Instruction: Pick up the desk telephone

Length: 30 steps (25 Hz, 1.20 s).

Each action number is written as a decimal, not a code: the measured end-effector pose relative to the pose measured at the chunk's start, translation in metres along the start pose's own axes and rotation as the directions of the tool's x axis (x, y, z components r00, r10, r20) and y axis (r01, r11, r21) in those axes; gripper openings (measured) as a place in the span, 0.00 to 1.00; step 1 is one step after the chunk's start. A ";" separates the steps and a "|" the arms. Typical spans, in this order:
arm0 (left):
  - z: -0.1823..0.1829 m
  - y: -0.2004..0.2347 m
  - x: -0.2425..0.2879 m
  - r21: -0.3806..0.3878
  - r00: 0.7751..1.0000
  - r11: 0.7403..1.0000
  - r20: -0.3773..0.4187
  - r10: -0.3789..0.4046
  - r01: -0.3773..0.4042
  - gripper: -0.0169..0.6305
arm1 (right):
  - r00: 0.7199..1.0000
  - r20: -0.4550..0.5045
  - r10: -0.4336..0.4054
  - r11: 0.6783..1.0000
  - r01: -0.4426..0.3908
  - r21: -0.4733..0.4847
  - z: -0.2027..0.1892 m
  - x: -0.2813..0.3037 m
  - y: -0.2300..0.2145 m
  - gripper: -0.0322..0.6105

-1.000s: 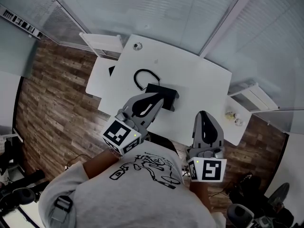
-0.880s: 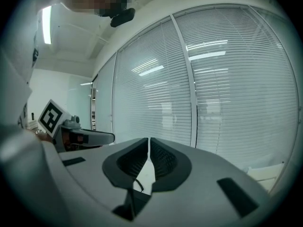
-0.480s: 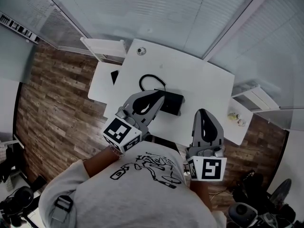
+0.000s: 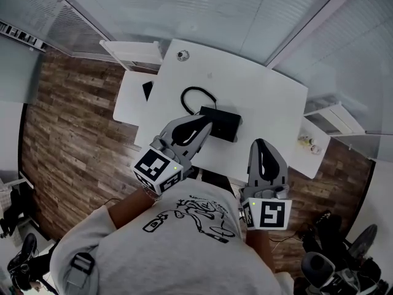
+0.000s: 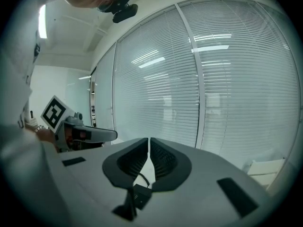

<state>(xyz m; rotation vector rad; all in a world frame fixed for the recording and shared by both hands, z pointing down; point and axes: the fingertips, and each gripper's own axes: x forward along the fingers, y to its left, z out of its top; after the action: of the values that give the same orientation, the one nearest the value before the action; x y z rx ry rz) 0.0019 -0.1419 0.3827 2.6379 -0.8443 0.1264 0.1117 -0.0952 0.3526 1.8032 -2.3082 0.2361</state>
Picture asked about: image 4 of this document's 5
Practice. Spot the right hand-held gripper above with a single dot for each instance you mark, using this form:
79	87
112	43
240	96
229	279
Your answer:
270	214

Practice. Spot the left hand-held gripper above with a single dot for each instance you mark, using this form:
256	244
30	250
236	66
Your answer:
153	167

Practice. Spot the black box with cable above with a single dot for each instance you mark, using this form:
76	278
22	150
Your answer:
225	124

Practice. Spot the person's right forearm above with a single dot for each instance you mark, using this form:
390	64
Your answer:
261	250

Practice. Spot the person's left forearm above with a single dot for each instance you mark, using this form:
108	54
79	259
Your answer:
129	210

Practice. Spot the white chair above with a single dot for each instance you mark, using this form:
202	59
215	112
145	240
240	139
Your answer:
129	104
307	161

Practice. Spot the person's dark trousers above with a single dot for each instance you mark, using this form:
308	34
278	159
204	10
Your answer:
216	181

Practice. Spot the flat black device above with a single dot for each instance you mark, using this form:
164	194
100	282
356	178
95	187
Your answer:
148	91

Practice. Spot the black patterned sneaker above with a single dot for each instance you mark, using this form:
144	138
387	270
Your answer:
323	218

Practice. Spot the black bag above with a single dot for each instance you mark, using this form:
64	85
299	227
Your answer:
325	238

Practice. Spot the grey round device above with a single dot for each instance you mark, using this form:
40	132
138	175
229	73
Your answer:
317	269

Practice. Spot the round floor fan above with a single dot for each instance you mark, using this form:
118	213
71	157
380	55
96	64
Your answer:
363	240

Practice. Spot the person's grey printed t-shirt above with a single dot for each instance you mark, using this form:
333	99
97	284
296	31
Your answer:
172	257

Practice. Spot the white wall shelf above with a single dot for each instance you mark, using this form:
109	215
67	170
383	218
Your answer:
21	37

